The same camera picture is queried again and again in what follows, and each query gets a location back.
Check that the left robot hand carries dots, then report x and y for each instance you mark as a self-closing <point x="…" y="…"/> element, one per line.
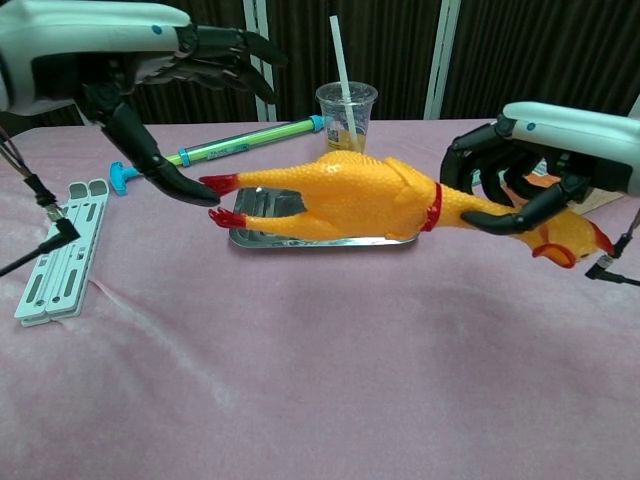
<point x="85" y="40"/>

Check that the orange cardboard box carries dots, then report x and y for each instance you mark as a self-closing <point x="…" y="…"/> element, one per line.
<point x="602" y="198"/>

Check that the yellow rubber chicken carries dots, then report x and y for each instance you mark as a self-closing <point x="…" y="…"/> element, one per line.
<point x="360" y="195"/>

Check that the pink velvet table cloth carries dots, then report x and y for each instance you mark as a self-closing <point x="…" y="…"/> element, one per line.
<point x="320" y="360"/>

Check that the clear plastic drink cup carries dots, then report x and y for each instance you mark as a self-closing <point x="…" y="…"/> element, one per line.
<point x="332" y="115"/>

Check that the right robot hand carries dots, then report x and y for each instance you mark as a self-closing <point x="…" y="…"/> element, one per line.
<point x="575" y="140"/>

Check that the silver metal tray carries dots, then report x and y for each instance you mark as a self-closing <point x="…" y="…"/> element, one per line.
<point x="270" y="200"/>

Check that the green blue water pump toy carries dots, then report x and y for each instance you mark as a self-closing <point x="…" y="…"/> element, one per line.
<point x="240" y="142"/>

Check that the black pleated curtain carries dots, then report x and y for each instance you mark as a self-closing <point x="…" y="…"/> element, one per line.
<point x="525" y="50"/>

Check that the white drinking straw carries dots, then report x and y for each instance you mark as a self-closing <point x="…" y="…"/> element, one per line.
<point x="342" y="60"/>

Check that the white metal frame post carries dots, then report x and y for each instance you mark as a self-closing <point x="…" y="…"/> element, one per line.
<point x="260" y="15"/>
<point x="442" y="55"/>

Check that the white folding laptop stand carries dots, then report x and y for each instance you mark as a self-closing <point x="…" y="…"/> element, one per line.
<point x="65" y="260"/>

